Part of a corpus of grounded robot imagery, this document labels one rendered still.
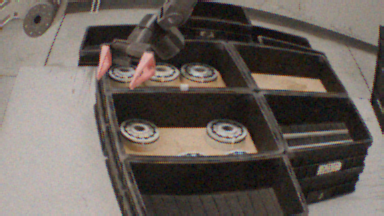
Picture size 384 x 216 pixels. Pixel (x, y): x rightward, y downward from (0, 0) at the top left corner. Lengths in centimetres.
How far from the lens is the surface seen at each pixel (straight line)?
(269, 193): 174
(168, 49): 170
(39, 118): 216
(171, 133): 192
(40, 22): 188
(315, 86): 233
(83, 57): 288
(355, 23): 522
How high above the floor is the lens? 184
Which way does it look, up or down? 30 degrees down
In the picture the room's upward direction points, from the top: 9 degrees clockwise
